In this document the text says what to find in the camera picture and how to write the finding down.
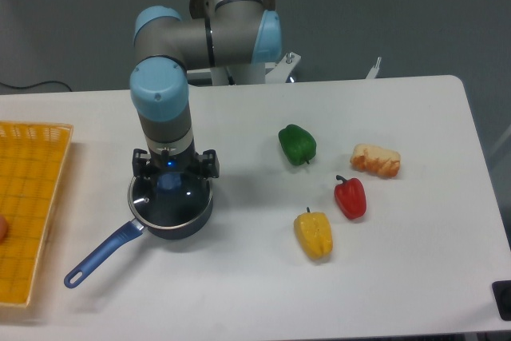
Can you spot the green bell pepper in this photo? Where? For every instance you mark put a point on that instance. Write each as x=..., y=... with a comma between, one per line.
x=298, y=145

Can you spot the glass lid blue knob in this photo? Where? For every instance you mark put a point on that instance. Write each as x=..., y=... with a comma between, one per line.
x=171, y=202

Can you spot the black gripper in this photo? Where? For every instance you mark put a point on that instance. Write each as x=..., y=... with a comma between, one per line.
x=193, y=165

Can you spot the red bell pepper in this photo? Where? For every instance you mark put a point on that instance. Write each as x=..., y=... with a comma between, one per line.
x=350, y=196

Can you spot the yellow bell pepper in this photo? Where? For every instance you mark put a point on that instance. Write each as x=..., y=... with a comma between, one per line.
x=313, y=232

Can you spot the dark blue saucepan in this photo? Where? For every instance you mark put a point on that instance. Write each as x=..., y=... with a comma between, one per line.
x=125, y=233

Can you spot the white base frame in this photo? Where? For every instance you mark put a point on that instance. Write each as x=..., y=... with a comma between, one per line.
x=285, y=70

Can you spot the yellow woven basket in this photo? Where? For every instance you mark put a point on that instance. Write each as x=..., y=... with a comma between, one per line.
x=33, y=157

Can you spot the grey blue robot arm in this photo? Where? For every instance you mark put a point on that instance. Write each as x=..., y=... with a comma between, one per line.
x=232, y=32

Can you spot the toasted bread piece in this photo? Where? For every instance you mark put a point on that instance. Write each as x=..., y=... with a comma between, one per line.
x=376, y=160

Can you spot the black table corner device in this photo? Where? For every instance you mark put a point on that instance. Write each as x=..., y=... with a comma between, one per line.
x=502, y=295

